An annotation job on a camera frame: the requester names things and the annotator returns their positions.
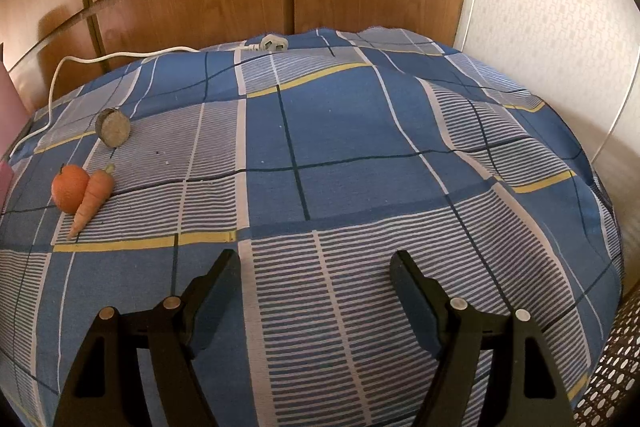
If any brown round toy potato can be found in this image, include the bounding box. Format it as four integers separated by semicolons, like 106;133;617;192
95;108;132;150

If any orange carrot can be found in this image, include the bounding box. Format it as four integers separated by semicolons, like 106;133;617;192
67;164;116;240

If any blue plaid bedsheet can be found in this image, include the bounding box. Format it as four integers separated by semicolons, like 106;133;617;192
0;27;626;427

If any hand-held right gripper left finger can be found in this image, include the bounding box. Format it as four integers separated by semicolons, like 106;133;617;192
52;249;241;427

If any white power cable with plug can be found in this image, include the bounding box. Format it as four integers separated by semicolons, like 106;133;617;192
10;34;288;158

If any orange tangerine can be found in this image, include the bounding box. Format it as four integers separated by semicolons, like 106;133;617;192
51;164;91;214

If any perforated dark basket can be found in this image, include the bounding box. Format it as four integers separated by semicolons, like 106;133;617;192
572;287;640;427

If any pink plastic container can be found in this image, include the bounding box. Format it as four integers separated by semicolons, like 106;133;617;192
0;161;15;214

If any pink upright box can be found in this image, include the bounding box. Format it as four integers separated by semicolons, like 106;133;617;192
0;44;28;158

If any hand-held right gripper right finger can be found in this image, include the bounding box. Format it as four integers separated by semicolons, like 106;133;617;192
390;249;573;427

